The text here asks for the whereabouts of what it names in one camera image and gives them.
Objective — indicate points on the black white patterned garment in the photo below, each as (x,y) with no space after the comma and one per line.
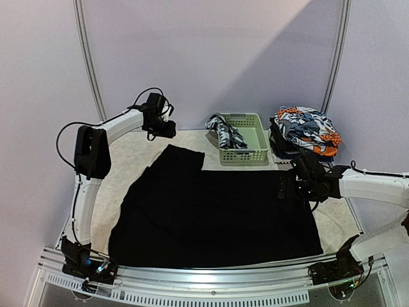
(229,136)

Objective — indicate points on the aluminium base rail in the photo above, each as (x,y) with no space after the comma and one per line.
(284,283)

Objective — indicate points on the orange blue patterned folded garment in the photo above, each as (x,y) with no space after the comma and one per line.
(308,128)

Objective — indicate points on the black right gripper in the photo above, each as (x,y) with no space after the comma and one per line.
(284,187)

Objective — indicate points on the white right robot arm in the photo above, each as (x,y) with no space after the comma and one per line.
(347,182)

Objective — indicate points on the black t-shirt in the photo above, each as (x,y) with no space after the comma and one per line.
(179,215)

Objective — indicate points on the corner wall post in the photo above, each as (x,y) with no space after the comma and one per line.
(338,52)
(78,8)

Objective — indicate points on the right corner wall post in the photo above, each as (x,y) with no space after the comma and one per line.
(338,52)

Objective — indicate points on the dark folded clothes stack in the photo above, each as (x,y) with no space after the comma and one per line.
(282,148)

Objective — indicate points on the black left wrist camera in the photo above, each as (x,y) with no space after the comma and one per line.
(159,106)

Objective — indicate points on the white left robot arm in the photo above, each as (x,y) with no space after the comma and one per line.
(92,162)

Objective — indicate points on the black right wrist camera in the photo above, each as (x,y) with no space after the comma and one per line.
(308,167)

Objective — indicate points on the pale green plastic laundry basket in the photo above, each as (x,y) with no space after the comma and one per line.
(250,127)

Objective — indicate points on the left corner wall post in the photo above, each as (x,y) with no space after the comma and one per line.
(78,8)

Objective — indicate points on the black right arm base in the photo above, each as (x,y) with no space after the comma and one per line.
(344,266)

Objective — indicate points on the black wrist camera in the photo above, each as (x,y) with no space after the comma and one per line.
(159,106)
(308,167)

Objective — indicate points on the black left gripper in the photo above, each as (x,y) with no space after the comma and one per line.
(169,133)

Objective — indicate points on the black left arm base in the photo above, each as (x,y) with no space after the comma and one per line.
(83,262)

